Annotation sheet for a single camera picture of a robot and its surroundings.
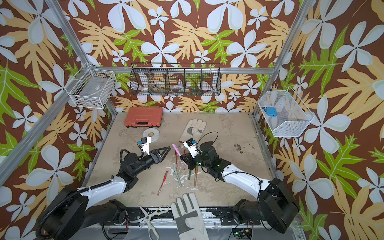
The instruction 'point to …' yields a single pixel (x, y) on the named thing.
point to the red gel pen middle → (176, 155)
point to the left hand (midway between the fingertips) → (167, 147)
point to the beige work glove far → (194, 129)
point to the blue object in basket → (271, 111)
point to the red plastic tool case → (144, 116)
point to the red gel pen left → (164, 180)
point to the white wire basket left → (91, 88)
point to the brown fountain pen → (195, 176)
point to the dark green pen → (189, 176)
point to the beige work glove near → (189, 219)
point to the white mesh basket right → (285, 116)
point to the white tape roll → (153, 133)
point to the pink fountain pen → (177, 150)
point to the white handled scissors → (153, 233)
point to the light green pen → (177, 176)
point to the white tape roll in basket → (177, 86)
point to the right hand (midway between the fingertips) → (180, 157)
